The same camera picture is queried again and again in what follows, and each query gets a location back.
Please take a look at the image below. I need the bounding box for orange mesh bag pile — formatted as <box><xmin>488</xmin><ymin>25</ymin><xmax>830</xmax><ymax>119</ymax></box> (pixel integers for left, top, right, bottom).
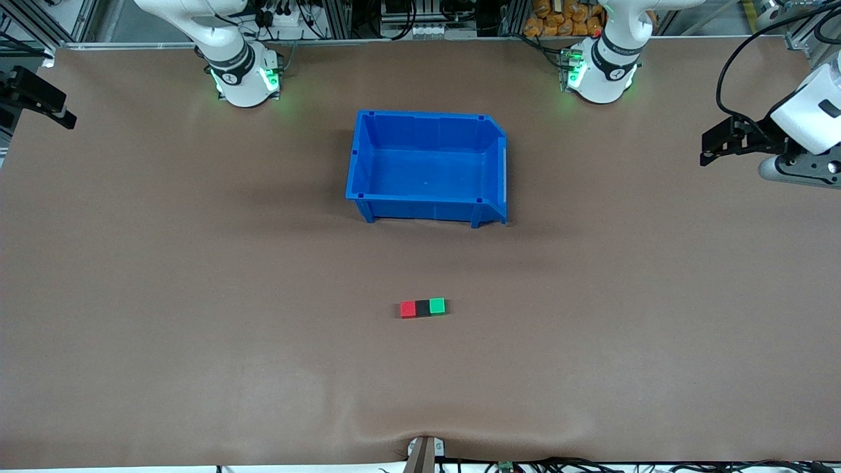
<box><xmin>524</xmin><ymin>0</ymin><xmax>606</xmax><ymax>37</ymax></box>

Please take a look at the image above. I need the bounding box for white power strip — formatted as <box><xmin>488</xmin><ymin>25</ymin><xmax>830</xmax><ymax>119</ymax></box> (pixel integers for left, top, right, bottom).
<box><xmin>258</xmin><ymin>0</ymin><xmax>311</xmax><ymax>40</ymax></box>

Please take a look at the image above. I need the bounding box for blue plastic storage bin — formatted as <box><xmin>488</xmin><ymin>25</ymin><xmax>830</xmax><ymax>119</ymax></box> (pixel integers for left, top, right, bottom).
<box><xmin>346</xmin><ymin>110</ymin><xmax>509</xmax><ymax>229</ymax></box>

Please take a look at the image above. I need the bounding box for brown table mat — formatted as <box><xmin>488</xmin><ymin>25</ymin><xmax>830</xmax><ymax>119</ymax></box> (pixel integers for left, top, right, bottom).
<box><xmin>0</xmin><ymin>36</ymin><xmax>841</xmax><ymax>468</ymax></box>

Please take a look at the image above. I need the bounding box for metal table clamp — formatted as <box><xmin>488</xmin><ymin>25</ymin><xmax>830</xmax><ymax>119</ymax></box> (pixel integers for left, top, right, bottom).
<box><xmin>406</xmin><ymin>436</ymin><xmax>446</xmax><ymax>473</ymax></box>

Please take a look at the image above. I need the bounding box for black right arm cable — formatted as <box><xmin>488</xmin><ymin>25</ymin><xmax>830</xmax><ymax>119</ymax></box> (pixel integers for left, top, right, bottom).
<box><xmin>0</xmin><ymin>32</ymin><xmax>55</xmax><ymax>70</ymax></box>

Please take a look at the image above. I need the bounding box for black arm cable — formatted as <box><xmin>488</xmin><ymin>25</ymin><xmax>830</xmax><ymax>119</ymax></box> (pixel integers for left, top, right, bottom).
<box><xmin>0</xmin><ymin>32</ymin><xmax>55</xmax><ymax>70</ymax></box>
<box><xmin>716</xmin><ymin>2</ymin><xmax>841</xmax><ymax>125</ymax></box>

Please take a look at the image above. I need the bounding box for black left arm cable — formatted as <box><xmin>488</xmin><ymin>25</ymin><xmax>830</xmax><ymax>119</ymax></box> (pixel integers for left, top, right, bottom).
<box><xmin>716</xmin><ymin>2</ymin><xmax>841</xmax><ymax>125</ymax></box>

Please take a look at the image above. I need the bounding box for aluminium frame post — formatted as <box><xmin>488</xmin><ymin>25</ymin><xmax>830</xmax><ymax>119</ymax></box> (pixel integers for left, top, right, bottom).
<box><xmin>0</xmin><ymin>0</ymin><xmax>99</xmax><ymax>48</ymax></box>
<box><xmin>756</xmin><ymin>0</ymin><xmax>841</xmax><ymax>52</ymax></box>

